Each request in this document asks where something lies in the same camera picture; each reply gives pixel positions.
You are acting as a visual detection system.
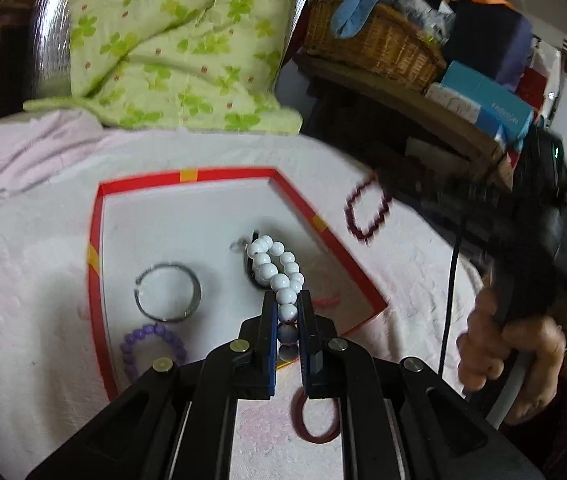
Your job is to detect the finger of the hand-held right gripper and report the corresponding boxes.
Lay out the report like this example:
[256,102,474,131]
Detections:
[378,165,494,247]

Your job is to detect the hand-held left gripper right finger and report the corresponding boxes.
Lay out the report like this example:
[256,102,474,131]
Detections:
[297,290,547,480]

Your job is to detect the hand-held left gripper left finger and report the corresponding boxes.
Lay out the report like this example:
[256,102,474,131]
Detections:
[26,290,279,480]

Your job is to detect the white bead bracelet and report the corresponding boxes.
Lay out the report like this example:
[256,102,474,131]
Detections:
[246,234,307,346]

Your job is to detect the black hair tie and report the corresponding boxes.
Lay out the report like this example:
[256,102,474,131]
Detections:
[243,230,274,291]

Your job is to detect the dark red bead bracelet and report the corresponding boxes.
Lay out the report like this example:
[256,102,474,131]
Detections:
[343,172,395,246]

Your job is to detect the silver bangle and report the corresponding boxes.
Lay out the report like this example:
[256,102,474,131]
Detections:
[134,262,203,323]

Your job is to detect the purple bead bracelet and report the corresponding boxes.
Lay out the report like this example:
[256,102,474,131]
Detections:
[120,322,187,381]

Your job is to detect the red tray box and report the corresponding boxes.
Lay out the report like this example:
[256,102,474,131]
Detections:
[86,167,389,401]

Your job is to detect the person's right forearm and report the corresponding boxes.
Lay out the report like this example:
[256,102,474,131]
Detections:
[503,400,567,480]

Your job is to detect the person's right hand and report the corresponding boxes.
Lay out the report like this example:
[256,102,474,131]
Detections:
[456,287,567,426]

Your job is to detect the white and blue box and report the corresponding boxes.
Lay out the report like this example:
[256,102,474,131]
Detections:
[424,82,509,151]

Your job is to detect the wooden table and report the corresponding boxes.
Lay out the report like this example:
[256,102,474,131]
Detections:
[293,55,514,186]

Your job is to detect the teal cardboard box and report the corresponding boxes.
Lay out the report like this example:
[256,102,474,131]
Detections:
[441,60,534,146]

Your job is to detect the wicker basket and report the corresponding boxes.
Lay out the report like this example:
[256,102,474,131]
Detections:
[302,0,448,95]

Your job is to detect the navy bag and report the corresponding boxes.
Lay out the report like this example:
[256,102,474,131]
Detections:
[443,0,534,93]

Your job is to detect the blue cloth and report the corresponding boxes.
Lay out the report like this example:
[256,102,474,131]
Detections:
[332,0,394,38]

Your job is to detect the pale pink blanket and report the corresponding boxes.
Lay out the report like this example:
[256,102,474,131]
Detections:
[0,110,494,480]

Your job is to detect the green floral quilt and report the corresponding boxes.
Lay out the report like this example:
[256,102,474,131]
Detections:
[23,0,304,136]

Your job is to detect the silver foil mat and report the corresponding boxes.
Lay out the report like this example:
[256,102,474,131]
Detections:
[30,0,79,101]

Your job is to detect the dark red ring bangle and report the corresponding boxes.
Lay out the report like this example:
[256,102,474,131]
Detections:
[291,387,341,445]

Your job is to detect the black cable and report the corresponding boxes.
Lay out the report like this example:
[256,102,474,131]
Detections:
[438,215,467,381]

